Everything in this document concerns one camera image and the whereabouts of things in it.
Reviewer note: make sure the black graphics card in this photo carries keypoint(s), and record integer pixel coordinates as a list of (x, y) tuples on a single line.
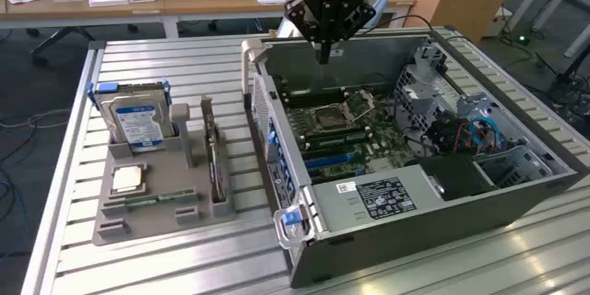
[(213, 157)]

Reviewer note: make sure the metal socket cover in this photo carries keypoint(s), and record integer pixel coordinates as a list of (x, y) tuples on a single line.
[(358, 105)]

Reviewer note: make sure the tall perforated metal disk bay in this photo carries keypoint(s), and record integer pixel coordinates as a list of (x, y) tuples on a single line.
[(422, 101)]

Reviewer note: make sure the CPU socket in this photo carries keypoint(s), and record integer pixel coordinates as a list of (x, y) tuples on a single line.
[(330, 117)]

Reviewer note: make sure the black device with green light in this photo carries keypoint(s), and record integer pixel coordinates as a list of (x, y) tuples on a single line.
[(523, 38)]

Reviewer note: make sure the silver chipset heat sink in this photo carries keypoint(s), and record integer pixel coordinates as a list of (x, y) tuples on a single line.
[(381, 165)]

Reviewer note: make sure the hard disk with blue label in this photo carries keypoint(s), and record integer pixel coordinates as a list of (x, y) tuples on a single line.
[(138, 122)]

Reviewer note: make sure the black chair base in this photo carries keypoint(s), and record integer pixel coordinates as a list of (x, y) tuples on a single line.
[(61, 37)]

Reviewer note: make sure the grey parts rack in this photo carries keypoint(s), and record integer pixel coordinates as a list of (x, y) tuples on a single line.
[(170, 170)]

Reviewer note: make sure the low silver disk bay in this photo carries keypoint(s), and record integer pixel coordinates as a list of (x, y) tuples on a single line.
[(512, 167)]

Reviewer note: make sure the grey power supply unit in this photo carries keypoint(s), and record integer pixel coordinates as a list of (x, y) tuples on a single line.
[(337, 212)]

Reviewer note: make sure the silver CPU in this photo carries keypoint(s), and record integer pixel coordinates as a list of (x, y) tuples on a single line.
[(127, 179)]

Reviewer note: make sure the green RAM stick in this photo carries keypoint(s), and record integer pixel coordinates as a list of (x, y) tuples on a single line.
[(147, 200)]

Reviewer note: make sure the open dark PC case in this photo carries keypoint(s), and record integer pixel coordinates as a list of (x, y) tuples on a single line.
[(414, 239)]

